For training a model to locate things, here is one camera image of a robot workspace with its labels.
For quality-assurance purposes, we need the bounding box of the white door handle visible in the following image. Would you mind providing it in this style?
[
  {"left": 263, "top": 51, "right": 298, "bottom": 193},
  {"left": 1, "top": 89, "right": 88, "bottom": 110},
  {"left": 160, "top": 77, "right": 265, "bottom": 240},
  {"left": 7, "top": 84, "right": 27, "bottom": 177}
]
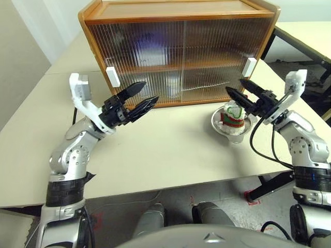
[
  {"left": 243, "top": 57, "right": 257, "bottom": 78},
  {"left": 106, "top": 66, "right": 121, "bottom": 87}
]

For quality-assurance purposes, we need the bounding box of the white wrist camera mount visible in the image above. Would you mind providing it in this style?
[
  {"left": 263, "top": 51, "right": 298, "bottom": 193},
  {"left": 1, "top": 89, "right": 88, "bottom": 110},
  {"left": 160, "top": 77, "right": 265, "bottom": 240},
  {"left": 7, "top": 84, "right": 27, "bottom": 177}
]
[
  {"left": 263, "top": 69, "right": 308, "bottom": 125},
  {"left": 69, "top": 73, "right": 116, "bottom": 135}
]

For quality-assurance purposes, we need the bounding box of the knitted white red green toy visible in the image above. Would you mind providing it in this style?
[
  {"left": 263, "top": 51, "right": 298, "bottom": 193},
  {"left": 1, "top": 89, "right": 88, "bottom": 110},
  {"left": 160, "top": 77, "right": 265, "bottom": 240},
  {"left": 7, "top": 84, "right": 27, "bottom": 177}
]
[{"left": 219, "top": 101, "right": 246, "bottom": 135}]

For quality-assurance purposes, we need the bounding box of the wooden cabinet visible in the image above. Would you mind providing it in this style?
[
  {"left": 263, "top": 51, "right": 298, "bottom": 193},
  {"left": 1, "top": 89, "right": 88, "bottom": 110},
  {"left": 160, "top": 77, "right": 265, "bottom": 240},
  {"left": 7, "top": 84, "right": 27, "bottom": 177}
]
[{"left": 78, "top": 0, "right": 282, "bottom": 109}]

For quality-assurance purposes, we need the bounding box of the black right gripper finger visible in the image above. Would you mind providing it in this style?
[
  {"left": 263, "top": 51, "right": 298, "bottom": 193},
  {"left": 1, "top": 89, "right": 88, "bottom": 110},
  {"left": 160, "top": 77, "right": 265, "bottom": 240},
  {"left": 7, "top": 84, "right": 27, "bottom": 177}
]
[
  {"left": 225, "top": 86, "right": 257, "bottom": 113},
  {"left": 239, "top": 79, "right": 267, "bottom": 98}
]

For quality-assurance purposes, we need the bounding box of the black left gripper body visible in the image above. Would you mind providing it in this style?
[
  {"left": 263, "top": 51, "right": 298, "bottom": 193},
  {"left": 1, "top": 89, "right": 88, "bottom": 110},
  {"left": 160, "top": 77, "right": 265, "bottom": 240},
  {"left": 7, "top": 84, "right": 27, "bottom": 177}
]
[{"left": 99, "top": 94, "right": 133, "bottom": 128}]

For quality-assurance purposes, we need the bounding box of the black metal table frame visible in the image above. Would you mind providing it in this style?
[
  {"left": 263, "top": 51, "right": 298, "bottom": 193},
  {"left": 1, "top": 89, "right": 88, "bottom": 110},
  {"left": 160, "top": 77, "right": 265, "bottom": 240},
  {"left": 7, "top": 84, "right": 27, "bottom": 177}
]
[{"left": 263, "top": 25, "right": 331, "bottom": 119}]

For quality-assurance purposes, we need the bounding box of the purple box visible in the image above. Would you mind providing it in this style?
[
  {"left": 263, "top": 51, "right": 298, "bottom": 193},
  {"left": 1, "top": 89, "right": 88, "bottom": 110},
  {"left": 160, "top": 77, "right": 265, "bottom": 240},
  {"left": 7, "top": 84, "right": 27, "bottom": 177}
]
[{"left": 134, "top": 30, "right": 169, "bottom": 67}]

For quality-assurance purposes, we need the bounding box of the grey right robot leg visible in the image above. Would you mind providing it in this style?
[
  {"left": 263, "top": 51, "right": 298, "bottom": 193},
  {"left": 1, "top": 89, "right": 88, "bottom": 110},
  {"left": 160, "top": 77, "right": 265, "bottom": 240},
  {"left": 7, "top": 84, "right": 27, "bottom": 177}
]
[{"left": 191, "top": 201, "right": 235, "bottom": 228}]

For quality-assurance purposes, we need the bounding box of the black table leg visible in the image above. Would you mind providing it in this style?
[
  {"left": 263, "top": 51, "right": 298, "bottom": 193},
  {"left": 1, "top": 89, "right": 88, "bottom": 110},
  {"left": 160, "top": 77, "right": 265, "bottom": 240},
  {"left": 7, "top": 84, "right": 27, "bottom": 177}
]
[{"left": 249, "top": 172, "right": 295, "bottom": 202}]

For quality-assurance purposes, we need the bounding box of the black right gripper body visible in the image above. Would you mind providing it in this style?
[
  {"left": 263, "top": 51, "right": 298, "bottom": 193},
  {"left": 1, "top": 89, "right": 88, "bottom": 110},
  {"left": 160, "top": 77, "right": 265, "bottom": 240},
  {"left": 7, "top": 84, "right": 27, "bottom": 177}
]
[{"left": 246, "top": 89, "right": 281, "bottom": 119}]

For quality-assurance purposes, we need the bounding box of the metal bowl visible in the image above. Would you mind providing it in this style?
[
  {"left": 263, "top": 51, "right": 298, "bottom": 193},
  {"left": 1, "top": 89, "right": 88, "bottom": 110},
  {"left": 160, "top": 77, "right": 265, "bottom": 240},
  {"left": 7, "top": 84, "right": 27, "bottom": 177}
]
[{"left": 211, "top": 107, "right": 255, "bottom": 144}]

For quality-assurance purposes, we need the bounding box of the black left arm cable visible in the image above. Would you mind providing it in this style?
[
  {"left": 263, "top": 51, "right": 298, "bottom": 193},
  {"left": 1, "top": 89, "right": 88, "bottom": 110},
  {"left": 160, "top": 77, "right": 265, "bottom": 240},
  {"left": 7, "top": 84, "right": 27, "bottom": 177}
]
[{"left": 73, "top": 106, "right": 94, "bottom": 248}]

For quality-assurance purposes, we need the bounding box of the black floor cable loop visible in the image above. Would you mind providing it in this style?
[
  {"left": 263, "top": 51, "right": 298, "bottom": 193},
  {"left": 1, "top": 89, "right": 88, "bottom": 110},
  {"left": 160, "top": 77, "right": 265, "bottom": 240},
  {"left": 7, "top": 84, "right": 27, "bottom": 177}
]
[{"left": 261, "top": 221, "right": 292, "bottom": 241}]

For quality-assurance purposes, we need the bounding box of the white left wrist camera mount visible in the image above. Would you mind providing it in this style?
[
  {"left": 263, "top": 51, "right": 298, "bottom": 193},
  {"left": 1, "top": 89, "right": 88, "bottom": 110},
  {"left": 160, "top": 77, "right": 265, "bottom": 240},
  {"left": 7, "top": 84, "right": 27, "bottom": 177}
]
[{"left": 69, "top": 73, "right": 116, "bottom": 135}]

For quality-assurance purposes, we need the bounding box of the grey robot torso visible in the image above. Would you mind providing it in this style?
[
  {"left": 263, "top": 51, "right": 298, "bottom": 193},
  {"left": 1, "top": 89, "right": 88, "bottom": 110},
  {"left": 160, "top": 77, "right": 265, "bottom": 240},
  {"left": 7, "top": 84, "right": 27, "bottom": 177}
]
[{"left": 117, "top": 224, "right": 295, "bottom": 248}]

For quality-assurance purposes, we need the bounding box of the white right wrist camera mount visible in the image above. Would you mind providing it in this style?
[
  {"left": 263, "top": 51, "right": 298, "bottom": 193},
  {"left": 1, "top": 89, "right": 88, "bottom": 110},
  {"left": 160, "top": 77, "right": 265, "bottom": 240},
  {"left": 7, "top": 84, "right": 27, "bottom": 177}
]
[{"left": 263, "top": 69, "right": 308, "bottom": 125}]

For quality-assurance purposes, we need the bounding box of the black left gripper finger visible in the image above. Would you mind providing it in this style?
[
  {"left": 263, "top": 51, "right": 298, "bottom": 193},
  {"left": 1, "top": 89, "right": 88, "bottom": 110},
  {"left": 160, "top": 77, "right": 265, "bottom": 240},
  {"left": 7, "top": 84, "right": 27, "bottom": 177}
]
[
  {"left": 128, "top": 95, "right": 160, "bottom": 122},
  {"left": 117, "top": 81, "right": 147, "bottom": 103}
]

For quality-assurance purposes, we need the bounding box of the grey robot leg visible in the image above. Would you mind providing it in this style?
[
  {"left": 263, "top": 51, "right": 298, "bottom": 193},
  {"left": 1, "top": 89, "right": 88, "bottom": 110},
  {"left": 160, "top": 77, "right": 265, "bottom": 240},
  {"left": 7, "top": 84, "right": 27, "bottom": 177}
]
[
  {"left": 133, "top": 203, "right": 166, "bottom": 238},
  {"left": 191, "top": 201, "right": 235, "bottom": 228}
]

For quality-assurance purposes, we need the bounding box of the ribbed glass sliding door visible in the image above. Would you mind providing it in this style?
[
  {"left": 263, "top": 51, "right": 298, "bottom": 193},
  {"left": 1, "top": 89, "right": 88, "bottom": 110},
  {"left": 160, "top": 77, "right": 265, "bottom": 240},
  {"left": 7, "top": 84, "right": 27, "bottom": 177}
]
[
  {"left": 182, "top": 17, "right": 274, "bottom": 103},
  {"left": 86, "top": 22, "right": 187, "bottom": 107}
]

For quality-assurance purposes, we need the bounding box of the grey left robot leg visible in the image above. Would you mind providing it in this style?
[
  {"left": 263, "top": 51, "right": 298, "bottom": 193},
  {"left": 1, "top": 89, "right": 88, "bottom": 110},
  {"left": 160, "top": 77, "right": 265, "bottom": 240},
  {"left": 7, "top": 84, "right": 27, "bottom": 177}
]
[{"left": 133, "top": 203, "right": 166, "bottom": 238}]

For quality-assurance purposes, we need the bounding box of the white bottle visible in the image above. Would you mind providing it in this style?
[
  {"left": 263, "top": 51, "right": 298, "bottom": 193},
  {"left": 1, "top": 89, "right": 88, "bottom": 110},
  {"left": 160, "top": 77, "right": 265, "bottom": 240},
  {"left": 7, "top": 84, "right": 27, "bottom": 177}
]
[{"left": 167, "top": 74, "right": 182, "bottom": 99}]

